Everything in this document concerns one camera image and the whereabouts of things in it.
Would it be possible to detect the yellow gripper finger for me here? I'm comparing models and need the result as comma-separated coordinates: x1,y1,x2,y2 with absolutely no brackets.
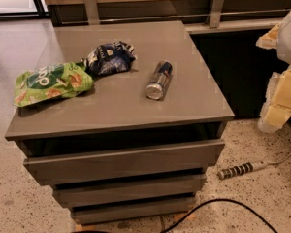
256,23,280,50
258,65,291,133

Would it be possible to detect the redbull can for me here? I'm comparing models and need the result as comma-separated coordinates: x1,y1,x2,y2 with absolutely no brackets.
145,61,173,100

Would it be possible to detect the dark blue chip bag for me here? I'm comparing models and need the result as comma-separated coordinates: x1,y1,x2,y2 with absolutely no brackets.
83,41,136,77

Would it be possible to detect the green rice chip bag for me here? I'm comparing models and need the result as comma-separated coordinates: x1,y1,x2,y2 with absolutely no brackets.
14,62,93,107

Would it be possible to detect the wooden counter bench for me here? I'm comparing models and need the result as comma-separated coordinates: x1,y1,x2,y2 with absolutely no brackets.
45,0,291,34

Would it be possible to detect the white power strip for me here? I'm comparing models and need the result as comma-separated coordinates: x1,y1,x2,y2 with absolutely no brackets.
217,161,268,180

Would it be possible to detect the grey drawer cabinet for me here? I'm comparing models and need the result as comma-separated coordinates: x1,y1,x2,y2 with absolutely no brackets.
6,21,233,213

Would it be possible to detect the middle grey drawer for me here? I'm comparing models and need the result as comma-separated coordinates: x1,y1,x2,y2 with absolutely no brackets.
53,174,206,208

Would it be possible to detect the grey drawer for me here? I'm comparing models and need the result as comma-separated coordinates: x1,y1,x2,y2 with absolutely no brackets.
53,174,206,208
24,139,224,185
71,196,196,224

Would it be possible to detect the bottom grey drawer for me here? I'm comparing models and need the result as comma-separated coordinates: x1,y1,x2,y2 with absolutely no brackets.
71,196,196,224

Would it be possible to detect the top grey drawer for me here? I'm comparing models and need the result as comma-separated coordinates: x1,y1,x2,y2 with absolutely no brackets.
24,139,224,185

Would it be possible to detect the black floor cable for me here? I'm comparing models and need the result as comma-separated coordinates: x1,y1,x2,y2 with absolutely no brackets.
71,198,279,233

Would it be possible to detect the left metal bracket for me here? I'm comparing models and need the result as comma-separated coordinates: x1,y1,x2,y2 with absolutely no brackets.
83,0,100,25

